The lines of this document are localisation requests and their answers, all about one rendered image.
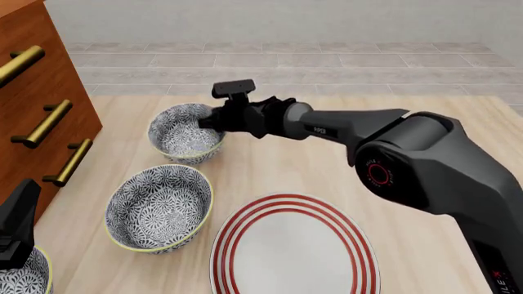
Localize flat plate on black stalk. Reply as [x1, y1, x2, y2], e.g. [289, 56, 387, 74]
[211, 78, 257, 103]

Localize white plate with red rings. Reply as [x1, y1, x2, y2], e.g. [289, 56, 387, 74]
[209, 192, 382, 294]

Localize wooden cabinet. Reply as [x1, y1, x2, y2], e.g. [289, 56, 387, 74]
[0, 0, 104, 226]

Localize large patterned black-white bowl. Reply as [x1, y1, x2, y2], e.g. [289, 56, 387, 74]
[103, 164, 215, 255]

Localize brass drawer handle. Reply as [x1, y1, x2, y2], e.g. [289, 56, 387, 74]
[10, 99, 74, 150]
[42, 137, 94, 189]
[0, 44, 46, 89]

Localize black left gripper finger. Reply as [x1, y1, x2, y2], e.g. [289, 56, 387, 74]
[0, 179, 42, 240]

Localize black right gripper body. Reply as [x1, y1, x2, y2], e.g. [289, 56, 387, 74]
[219, 96, 271, 140]

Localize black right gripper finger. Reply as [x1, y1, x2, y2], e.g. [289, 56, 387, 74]
[198, 112, 225, 132]

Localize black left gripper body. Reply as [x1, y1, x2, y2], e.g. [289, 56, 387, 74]
[0, 234, 36, 271]

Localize small patterned black-white bowl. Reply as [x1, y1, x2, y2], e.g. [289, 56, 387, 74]
[147, 103, 226, 166]

